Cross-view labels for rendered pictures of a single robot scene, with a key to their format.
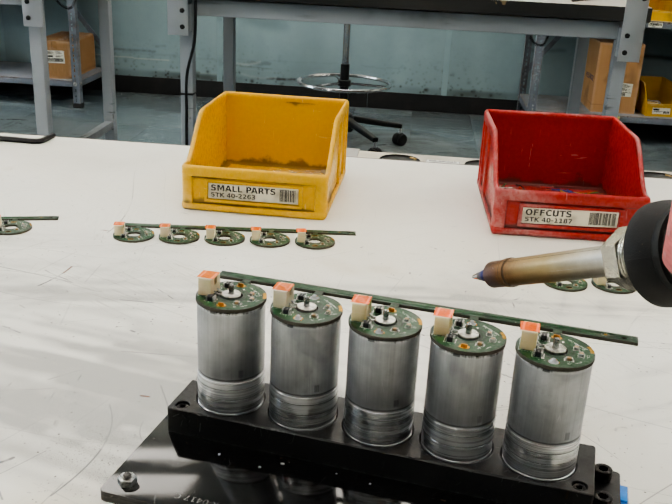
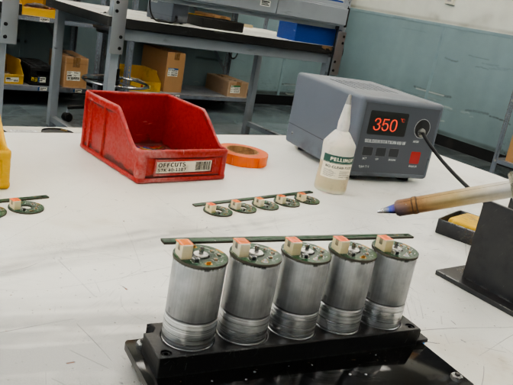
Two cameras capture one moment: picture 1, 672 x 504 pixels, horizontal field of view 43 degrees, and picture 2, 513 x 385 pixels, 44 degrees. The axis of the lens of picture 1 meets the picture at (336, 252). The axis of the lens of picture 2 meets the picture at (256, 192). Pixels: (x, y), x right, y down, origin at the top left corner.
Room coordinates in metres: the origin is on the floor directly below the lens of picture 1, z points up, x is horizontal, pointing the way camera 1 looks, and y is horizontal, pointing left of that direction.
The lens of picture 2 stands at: (0.08, 0.21, 0.92)
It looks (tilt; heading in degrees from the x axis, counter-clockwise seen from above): 17 degrees down; 314
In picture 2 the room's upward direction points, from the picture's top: 10 degrees clockwise
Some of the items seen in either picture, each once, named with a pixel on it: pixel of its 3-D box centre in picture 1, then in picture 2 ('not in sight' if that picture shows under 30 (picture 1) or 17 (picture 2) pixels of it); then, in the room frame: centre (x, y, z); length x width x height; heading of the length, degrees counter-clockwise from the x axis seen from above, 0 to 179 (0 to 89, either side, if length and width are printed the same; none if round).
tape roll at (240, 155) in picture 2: not in sight; (241, 155); (0.58, -0.27, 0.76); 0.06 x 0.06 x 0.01
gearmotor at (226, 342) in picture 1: (231, 357); (192, 304); (0.28, 0.04, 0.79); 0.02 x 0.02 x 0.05
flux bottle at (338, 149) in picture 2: not in sight; (340, 143); (0.48, -0.30, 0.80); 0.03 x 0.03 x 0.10
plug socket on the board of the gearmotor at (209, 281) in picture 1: (211, 283); (185, 248); (0.28, 0.04, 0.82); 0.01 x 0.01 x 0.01; 74
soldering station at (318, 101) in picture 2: not in sight; (359, 126); (0.55, -0.42, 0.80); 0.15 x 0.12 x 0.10; 162
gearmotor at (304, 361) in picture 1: (304, 370); (246, 300); (0.27, 0.01, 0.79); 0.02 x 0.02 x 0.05
